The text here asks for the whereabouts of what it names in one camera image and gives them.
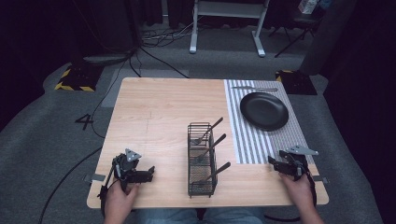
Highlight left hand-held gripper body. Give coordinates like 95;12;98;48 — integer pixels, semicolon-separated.
111;147;143;191

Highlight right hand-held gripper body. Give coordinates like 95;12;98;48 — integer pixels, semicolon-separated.
279;144;319;182

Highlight person's right hand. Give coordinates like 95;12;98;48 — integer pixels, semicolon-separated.
278;172;316;216

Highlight person's left hand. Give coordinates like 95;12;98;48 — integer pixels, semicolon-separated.
104;179;141;224

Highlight grey tape piece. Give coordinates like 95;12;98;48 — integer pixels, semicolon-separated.
83;173;106;184
312;175;330;185

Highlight grey striped placemat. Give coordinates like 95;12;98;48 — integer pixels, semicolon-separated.
223;78;316;165

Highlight black round plate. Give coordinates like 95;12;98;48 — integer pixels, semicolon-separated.
239;91;290;132

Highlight person's blue jeans legs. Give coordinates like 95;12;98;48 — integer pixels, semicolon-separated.
132;207;267;224

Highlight silver table knife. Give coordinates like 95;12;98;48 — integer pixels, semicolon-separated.
231;86;278;93

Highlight yellow-black striped stand base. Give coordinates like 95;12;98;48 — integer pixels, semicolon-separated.
53;63;106;92
275;69;318;96

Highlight black folding chair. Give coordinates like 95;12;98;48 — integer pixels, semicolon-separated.
268;12;321;59

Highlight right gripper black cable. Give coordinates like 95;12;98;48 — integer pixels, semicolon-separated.
263;166;318;223

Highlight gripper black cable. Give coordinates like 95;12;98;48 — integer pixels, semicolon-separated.
263;166;318;223
96;161;122;217

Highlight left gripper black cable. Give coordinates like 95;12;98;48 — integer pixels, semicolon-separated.
96;161;122;217

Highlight black wire cutlery rack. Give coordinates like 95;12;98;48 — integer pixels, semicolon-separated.
187;121;219;199

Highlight dark-handled knife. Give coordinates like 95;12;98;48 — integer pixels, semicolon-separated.
193;161;232;185

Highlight dark-handled spoon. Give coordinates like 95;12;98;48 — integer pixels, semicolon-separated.
195;133;227;164

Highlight thin black floor cable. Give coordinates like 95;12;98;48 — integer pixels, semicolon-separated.
89;46;141;140

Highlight bundle of floor cables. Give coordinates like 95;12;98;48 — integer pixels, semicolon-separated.
139;18;200;49

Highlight white metal desk frame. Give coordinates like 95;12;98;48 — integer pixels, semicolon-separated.
189;0;271;59

